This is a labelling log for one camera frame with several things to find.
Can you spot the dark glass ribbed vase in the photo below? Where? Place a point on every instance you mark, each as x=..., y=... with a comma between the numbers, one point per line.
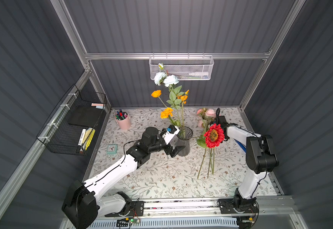
x=184, y=137

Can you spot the small teal clock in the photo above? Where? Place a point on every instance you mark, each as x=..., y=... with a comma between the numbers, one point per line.
x=111, y=149

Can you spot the white mesh wall basket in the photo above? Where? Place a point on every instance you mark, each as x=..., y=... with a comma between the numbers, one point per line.
x=182, y=65

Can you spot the black wire wall basket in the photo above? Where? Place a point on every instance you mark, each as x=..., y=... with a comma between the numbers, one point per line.
x=80, y=109

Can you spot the blue stapler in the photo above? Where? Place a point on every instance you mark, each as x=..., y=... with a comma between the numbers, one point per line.
x=241, y=145

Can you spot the floral table mat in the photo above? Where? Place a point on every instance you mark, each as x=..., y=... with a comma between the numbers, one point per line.
x=166, y=177

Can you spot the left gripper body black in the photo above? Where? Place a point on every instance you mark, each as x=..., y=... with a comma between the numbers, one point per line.
x=168, y=147

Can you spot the pink peony stem with bud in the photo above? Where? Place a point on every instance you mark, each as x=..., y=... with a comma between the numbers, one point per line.
x=200, y=123

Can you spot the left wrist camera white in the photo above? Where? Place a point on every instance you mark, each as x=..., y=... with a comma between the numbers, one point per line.
x=168, y=133

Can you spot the pale pink peony cluster stem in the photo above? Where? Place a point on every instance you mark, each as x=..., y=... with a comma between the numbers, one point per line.
x=208, y=119

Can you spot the small pink flower spray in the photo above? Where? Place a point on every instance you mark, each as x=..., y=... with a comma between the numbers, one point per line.
x=207, y=119

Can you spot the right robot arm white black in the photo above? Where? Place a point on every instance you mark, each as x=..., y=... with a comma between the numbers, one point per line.
x=260, y=159

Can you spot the pink pen cup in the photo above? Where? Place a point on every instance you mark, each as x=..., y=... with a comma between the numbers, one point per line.
x=123, y=119

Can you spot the yellow highlighter in basket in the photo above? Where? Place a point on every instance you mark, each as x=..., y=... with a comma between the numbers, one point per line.
x=89, y=134

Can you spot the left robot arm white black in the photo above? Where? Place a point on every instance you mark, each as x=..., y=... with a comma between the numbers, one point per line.
x=112, y=174

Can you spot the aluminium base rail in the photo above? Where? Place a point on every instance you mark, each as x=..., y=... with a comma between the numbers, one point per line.
x=270, y=205

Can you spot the light blue flower stem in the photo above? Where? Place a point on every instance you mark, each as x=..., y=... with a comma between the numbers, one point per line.
x=162, y=77

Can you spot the white marker in mesh basket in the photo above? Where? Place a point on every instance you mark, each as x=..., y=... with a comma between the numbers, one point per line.
x=201, y=75

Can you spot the orange flower stem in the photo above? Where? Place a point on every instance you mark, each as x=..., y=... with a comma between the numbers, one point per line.
x=174, y=111

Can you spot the red gerbera flower stem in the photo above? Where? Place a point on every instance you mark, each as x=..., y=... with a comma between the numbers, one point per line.
x=214, y=137

